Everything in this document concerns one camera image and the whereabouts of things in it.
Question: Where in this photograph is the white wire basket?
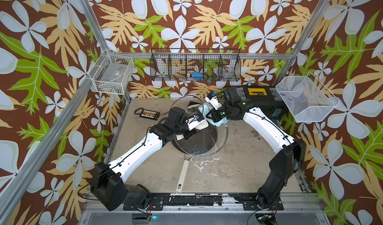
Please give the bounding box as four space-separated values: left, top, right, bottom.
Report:
275 72 340 123
89 50 135 95

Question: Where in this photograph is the black wire basket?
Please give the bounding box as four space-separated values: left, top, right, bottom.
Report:
149 48 242 82

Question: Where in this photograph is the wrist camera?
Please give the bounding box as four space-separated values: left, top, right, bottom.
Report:
205 91 222 110
188 112 206 130

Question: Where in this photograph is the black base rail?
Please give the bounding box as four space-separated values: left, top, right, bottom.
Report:
123 193 284 211

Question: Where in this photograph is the white wire basket right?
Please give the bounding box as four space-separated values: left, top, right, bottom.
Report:
275 72 340 123

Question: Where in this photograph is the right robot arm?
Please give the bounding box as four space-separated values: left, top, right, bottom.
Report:
205 87 306 210

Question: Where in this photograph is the black parallel charging board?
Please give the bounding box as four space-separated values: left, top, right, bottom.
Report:
134 107 161 120

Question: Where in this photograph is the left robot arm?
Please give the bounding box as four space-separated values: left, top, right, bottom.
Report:
90 105 208 211

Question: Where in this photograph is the aluminium frame post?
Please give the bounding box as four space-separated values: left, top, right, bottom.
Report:
78 0 131 102

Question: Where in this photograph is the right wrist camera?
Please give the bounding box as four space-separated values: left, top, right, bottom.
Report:
205 91 222 110

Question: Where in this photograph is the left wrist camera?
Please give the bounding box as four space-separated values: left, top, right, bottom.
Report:
188 112 206 130

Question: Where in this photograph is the white wire basket left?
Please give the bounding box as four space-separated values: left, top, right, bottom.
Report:
89 50 135 95

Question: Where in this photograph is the black tool case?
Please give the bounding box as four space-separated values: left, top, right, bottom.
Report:
227 86 288 120

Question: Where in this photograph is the light blue cloth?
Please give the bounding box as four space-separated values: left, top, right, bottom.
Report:
200 102 228 127

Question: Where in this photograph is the dark frying pan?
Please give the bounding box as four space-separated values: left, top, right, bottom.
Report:
172 125 218 194

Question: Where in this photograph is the glass pot lid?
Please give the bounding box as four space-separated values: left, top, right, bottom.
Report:
173 103 229 157

